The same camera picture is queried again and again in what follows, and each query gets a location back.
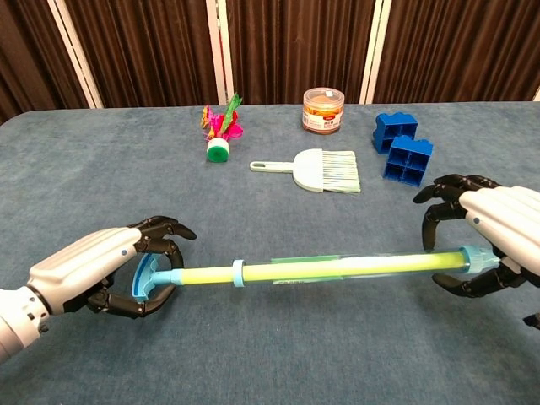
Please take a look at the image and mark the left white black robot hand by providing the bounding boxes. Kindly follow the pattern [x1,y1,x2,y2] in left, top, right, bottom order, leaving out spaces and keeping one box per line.
[27,215,197,321]

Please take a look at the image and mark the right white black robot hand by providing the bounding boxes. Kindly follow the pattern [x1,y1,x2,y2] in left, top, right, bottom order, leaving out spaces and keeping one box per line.
[413,174,540,300]

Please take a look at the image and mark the yellow and blue water pump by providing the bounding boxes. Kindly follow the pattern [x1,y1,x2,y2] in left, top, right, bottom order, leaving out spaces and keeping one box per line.
[131,245,505,301]

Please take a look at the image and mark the white hand brush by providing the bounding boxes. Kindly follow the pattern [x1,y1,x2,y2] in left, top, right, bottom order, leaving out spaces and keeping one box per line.
[248,148,362,195]

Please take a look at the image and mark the blue building block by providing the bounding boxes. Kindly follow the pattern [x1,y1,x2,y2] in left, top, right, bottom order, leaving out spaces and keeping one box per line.
[382,135,435,187]
[371,111,419,155]

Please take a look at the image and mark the colourful feather shuttlecock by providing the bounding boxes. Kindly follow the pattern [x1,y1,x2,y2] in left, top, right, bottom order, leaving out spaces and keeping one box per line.
[200,93,245,164]

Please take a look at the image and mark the brown curtain partition panel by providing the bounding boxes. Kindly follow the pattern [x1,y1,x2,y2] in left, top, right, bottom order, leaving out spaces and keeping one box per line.
[46,0,224,110]
[358,0,540,105]
[0,0,105,126]
[217,0,385,106]

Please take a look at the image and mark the clear round jar orange contents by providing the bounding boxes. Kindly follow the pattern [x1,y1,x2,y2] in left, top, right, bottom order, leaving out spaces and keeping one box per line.
[302,87,346,136]

